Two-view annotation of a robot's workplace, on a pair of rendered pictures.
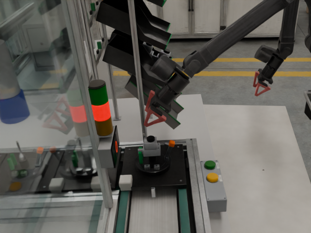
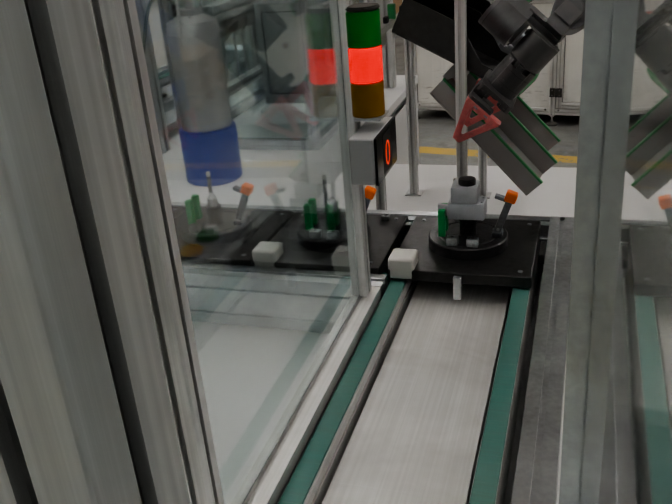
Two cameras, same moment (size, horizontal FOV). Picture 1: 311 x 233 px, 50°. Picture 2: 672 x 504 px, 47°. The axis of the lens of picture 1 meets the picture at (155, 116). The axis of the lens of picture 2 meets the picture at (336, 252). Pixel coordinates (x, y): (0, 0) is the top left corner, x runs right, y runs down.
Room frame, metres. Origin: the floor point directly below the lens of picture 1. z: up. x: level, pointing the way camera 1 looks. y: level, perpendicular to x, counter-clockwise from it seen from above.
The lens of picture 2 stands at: (-0.30, -0.10, 1.56)
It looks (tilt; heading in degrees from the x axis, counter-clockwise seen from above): 25 degrees down; 16
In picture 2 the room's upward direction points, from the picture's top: 5 degrees counter-clockwise
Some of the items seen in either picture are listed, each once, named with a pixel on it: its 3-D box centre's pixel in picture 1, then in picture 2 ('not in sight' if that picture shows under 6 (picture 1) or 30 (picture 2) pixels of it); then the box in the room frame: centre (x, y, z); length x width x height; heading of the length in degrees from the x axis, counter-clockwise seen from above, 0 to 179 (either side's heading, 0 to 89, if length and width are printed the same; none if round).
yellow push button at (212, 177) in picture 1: (212, 178); not in sight; (0.90, -0.19, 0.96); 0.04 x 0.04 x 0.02
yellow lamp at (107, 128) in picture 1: (103, 124); (367, 97); (0.81, 0.15, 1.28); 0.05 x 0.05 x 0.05
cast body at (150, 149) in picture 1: (148, 145); (461, 196); (0.99, 0.03, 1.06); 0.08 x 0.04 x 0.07; 87
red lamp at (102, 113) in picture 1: (100, 109); (365, 63); (0.81, 0.15, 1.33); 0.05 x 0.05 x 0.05
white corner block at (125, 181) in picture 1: (125, 182); (403, 264); (0.90, 0.13, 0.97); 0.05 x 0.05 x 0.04; 87
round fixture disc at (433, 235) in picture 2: (153, 162); (468, 238); (0.99, 0.02, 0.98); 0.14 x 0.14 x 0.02
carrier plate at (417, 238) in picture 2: (153, 165); (468, 248); (0.99, 0.02, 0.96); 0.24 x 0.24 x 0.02; 87
